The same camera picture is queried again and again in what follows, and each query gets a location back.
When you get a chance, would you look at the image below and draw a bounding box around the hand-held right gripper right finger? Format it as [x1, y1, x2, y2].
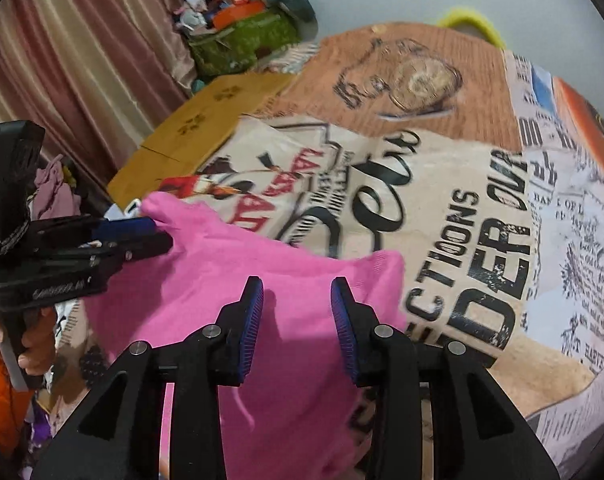
[329, 276, 563, 480]

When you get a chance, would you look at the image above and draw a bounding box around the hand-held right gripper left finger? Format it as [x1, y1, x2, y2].
[29, 276, 265, 480]

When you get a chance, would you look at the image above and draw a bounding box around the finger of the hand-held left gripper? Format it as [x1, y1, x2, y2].
[89, 216, 158, 243]
[93, 231, 174, 267]

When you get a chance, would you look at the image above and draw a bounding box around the pink buttoned cardigan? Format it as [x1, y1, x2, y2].
[81, 192, 409, 480]

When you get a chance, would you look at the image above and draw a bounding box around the person's left hand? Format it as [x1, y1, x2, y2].
[16, 305, 59, 377]

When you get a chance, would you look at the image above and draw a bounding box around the mauve cloth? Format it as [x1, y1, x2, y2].
[32, 155, 84, 222]

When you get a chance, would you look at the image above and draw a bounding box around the brown paw print cardboard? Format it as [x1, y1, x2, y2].
[107, 74, 297, 211]

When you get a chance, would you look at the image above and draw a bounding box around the pink striped curtain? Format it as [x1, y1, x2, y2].
[0, 0, 199, 192]

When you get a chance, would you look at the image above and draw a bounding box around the newspaper print blanket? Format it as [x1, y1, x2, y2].
[47, 22, 604, 480]

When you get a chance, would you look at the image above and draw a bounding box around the purple cloth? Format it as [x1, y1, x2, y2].
[29, 410, 64, 450]

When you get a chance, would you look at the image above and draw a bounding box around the green patterned box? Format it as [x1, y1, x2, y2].
[187, 12, 301, 82]

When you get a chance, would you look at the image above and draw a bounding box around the orange flat box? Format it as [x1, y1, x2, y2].
[212, 0, 269, 31]

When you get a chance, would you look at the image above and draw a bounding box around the yellow plastic ring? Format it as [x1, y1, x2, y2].
[436, 6, 506, 52]

